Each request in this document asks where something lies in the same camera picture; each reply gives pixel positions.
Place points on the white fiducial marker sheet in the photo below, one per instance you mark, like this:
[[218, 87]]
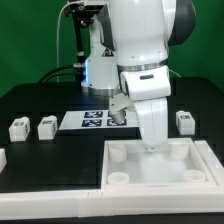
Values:
[[95, 119]]

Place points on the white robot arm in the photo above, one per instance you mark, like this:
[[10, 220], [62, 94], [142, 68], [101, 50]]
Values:
[[130, 41]]

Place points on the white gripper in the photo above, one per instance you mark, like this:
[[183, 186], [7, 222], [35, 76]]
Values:
[[147, 92]]

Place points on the white square tabletop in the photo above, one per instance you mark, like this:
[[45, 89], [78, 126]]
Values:
[[177, 163]]

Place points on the white L-shaped obstacle fence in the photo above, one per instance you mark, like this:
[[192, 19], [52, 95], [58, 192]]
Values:
[[119, 199]]

